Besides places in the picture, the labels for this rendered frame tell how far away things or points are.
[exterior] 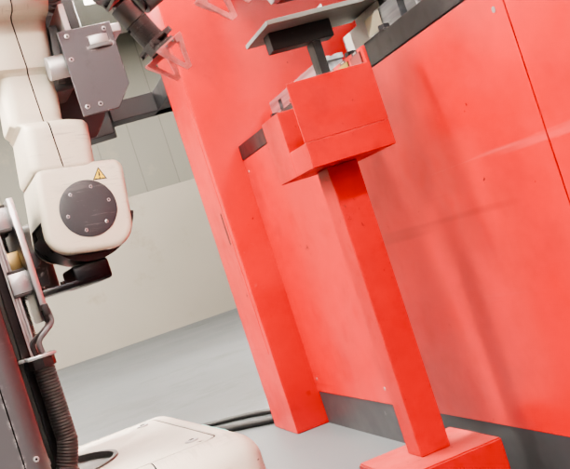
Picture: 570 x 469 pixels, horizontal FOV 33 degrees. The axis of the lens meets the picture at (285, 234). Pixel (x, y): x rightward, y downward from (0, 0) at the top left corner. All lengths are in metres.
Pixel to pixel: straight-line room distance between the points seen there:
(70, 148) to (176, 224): 9.50
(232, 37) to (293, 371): 1.03
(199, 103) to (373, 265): 1.33
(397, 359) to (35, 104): 0.80
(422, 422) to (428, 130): 0.52
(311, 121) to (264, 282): 1.31
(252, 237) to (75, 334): 8.14
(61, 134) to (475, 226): 0.76
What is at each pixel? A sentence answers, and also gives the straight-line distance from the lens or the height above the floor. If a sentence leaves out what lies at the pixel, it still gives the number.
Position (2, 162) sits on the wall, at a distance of 11.09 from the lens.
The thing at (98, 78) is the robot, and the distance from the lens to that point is 1.81.
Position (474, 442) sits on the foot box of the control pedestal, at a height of 0.12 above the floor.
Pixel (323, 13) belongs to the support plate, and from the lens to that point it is 2.09.
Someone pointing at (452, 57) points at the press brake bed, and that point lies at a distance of 1.64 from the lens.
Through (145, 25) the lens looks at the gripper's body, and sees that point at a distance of 2.21.
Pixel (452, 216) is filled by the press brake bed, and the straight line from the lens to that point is 1.79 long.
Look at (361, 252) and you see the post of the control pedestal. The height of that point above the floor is 0.50.
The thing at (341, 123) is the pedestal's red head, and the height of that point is 0.72.
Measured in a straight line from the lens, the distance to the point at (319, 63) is 2.11.
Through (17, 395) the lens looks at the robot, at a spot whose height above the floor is 0.46.
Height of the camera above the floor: 0.56
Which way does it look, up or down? level
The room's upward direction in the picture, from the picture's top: 18 degrees counter-clockwise
